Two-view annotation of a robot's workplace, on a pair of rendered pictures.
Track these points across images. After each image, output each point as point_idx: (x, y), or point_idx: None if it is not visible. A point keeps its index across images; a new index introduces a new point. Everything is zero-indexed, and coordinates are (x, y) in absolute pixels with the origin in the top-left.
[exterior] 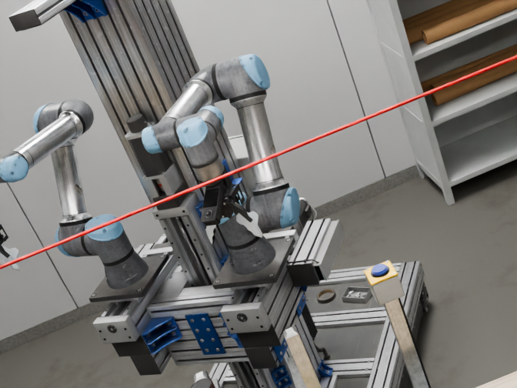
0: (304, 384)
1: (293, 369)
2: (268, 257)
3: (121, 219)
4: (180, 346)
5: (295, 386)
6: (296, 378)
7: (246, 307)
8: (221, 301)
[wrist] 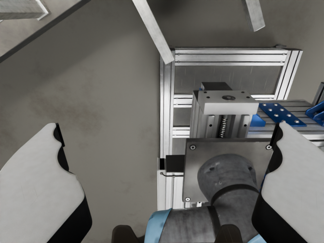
0: (141, 13)
1: (161, 41)
2: (201, 173)
3: None
4: (304, 108)
5: (150, 10)
6: (153, 25)
7: (222, 106)
8: (262, 133)
